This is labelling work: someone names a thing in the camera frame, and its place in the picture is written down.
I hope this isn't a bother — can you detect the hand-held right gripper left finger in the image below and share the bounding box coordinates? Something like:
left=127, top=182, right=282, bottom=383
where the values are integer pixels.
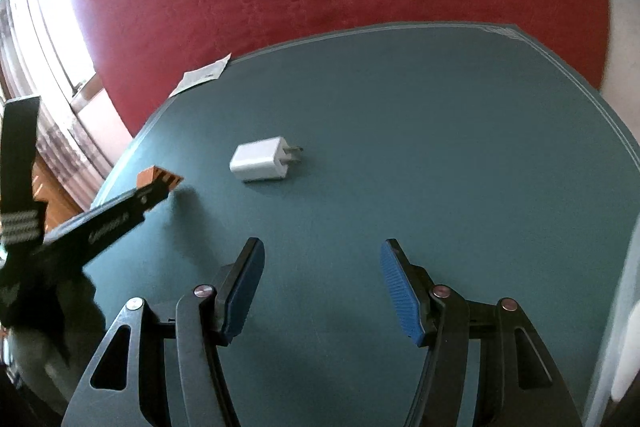
left=60, top=237, right=266, bottom=427

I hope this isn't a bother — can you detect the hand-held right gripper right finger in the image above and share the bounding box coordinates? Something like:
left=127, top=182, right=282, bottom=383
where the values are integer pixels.
left=380, top=238, right=583, bottom=427

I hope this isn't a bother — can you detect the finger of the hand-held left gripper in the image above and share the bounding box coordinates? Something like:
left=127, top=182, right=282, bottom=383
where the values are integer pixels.
left=132, top=177, right=185, bottom=212

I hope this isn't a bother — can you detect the orange black-striped wedge block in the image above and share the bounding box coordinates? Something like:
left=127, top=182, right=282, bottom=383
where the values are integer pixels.
left=136, top=165, right=184, bottom=194

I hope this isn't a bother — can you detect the clear plastic storage box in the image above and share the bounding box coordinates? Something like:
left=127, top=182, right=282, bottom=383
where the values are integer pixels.
left=582, top=227, right=640, bottom=427

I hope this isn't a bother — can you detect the patterned window curtain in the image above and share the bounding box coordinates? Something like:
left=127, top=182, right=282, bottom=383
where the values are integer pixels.
left=0, top=0, right=116, bottom=188

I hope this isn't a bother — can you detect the white plug charger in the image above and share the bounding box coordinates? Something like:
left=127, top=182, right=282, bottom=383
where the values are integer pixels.
left=230, top=136, right=305, bottom=182

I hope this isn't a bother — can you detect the white paper sheet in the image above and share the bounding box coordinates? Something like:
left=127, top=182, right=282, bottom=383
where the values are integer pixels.
left=169, top=53, right=232, bottom=98

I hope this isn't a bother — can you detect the bright window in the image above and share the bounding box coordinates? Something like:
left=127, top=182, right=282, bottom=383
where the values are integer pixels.
left=20, top=0, right=101, bottom=108

